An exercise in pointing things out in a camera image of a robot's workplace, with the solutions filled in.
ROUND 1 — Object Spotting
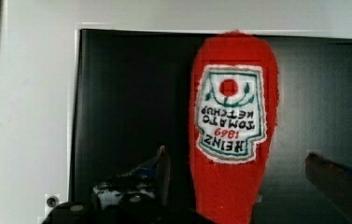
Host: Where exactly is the red plush ketchup bottle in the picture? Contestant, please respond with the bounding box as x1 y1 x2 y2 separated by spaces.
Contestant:
189 32 279 224

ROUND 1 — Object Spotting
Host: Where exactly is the silver toaster oven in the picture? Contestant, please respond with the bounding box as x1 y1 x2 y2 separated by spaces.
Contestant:
0 0 352 224

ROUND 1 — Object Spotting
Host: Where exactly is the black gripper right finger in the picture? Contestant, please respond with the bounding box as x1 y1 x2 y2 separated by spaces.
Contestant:
305 152 352 223

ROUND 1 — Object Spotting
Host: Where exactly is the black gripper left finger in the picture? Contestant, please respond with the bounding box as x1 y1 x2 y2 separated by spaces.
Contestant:
92 146 170 207

